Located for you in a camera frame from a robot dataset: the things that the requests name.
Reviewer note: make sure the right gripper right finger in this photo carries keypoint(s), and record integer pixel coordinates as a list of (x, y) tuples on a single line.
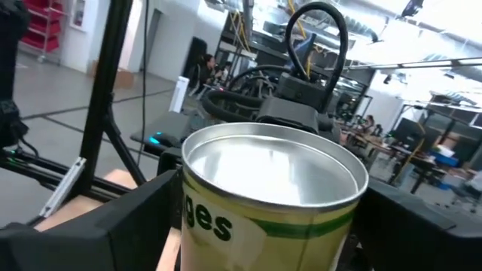
[(418, 241)]

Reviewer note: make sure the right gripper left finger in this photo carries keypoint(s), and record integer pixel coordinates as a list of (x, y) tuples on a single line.
[(75, 248)]

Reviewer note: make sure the white cup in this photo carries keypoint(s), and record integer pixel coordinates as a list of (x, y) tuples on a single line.
[(271, 233)]

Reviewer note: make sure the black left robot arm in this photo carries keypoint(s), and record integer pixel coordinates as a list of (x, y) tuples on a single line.
[(297, 90)]

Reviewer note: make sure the blue storage bin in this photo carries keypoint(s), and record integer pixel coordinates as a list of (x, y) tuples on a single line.
[(444, 159)]

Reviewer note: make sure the black background monitor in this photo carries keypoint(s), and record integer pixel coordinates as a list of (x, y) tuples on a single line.
[(408, 131)]

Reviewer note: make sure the person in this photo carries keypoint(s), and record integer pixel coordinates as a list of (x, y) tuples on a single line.
[(206, 71), (224, 71), (371, 124)]

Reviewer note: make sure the black computer mouse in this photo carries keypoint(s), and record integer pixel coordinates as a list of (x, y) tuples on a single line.
[(163, 140)]

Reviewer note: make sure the brown cardboard box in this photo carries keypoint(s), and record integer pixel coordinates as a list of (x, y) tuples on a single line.
[(125, 79)]

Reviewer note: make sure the white upright box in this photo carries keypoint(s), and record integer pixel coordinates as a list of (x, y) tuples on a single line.
[(179, 94)]

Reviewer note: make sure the red storage bin rack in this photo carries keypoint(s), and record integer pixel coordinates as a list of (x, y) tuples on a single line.
[(41, 30)]

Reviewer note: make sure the silver metal bracket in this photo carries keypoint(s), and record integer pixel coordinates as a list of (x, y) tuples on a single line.
[(64, 186)]

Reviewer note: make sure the black aluminium table frame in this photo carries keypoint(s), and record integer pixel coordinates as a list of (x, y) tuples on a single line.
[(109, 75)]

